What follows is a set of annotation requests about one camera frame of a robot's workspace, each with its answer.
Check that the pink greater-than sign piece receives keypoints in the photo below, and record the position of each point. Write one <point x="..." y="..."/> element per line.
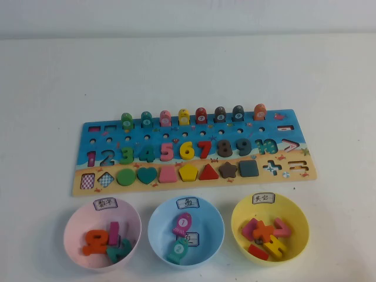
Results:
<point x="283" y="232"/>

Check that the pink fish peg five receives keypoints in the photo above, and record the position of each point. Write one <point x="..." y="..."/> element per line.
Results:
<point x="165" y="117"/>

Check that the pink plastic bowl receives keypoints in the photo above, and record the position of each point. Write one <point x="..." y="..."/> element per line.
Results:
<point x="76" y="235"/>

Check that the colourful wooden puzzle board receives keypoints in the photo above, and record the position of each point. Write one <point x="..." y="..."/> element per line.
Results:
<point x="191" y="135"/>

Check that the red minus sign piece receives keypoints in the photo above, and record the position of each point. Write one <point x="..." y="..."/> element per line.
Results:
<point x="258" y="252"/>

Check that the yellow equals sign piece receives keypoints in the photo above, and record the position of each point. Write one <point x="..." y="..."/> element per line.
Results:
<point x="274" y="246"/>

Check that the orange fish peg ten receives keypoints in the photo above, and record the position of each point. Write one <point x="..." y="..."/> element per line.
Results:
<point x="260" y="111"/>

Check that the small dark wooden piece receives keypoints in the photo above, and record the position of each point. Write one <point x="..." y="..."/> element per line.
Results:
<point x="259" y="241"/>

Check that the green circle piece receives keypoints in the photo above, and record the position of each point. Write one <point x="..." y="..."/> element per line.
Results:
<point x="126" y="177"/>

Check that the orange plus sign piece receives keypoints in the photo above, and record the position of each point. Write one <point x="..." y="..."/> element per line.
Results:
<point x="262" y="230"/>

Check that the yellow number six piece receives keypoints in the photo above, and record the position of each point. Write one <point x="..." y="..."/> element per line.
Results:
<point x="182" y="151"/>

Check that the dark grey fish peg nine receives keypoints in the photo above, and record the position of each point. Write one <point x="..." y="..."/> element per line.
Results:
<point x="238" y="113"/>

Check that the blue plastic bowl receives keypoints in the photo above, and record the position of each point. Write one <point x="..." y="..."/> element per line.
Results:
<point x="211" y="235"/>

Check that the paper label on yellow bowl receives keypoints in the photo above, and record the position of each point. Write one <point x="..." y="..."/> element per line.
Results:
<point x="263" y="198"/>

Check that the red triangle piece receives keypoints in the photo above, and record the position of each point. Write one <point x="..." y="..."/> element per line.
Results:
<point x="209" y="174"/>

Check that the paper label on blue rim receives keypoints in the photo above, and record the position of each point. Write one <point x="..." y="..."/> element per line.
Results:
<point x="188" y="202"/>

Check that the teal heart piece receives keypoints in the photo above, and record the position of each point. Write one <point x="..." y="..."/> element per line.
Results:
<point x="147" y="175"/>

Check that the dark grey number nine piece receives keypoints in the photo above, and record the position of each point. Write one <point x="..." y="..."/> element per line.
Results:
<point x="248" y="147"/>

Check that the red fish peg seven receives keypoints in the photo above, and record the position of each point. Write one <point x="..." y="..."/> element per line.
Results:
<point x="201" y="115"/>

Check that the magenta number one piece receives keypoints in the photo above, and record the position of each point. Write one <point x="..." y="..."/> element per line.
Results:
<point x="113" y="233"/>

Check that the teal fish peg two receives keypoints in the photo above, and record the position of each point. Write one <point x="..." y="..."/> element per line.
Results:
<point x="177" y="249"/>

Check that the paper label on pink bowl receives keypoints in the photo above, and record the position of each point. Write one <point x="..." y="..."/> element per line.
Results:
<point x="105" y="204"/>

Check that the pink trapezoid piece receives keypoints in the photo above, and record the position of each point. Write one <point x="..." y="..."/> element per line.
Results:
<point x="167" y="175"/>

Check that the yellow pentagon piece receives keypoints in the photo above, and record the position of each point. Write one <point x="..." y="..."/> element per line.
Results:
<point x="188" y="173"/>

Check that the yellow fish peg six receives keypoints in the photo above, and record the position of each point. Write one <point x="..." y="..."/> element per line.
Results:
<point x="184" y="117"/>

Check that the red number seven piece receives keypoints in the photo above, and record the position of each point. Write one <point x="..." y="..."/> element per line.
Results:
<point x="205" y="145"/>

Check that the brown number eight piece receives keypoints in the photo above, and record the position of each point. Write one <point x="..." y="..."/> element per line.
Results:
<point x="225" y="148"/>

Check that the teal number two piece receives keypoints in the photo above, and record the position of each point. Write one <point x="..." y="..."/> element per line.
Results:
<point x="113" y="254"/>

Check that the magenta rectangle piece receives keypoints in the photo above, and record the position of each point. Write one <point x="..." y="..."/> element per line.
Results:
<point x="248" y="229"/>

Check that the paper label inside blue bowl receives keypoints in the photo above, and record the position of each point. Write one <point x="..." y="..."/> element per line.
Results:
<point x="194" y="239"/>

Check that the brown fish peg eight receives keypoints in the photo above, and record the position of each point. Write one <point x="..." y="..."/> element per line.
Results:
<point x="220" y="114"/>

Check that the teal number four piece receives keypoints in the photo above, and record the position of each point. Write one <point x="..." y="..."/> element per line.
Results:
<point x="149" y="155"/>

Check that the teal fish peg four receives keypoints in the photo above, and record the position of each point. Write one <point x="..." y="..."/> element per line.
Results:
<point x="146" y="119"/>

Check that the brown star piece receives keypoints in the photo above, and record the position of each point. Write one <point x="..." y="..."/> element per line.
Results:
<point x="228" y="170"/>

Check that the dark grey square piece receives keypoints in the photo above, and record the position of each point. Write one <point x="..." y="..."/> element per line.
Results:
<point x="248" y="168"/>

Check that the green fish peg three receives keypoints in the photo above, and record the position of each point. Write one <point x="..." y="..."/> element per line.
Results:
<point x="127" y="119"/>

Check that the green number three piece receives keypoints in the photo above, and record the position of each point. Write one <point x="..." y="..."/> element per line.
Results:
<point x="129" y="160"/>

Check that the yellow plastic bowl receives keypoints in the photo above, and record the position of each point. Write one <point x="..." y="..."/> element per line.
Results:
<point x="296" y="217"/>

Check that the magenta fish peg one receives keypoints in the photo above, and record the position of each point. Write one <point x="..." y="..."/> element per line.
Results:
<point x="182" y="223"/>

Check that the orange number ten piece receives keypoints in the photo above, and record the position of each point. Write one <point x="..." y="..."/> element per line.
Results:
<point x="91" y="250"/>

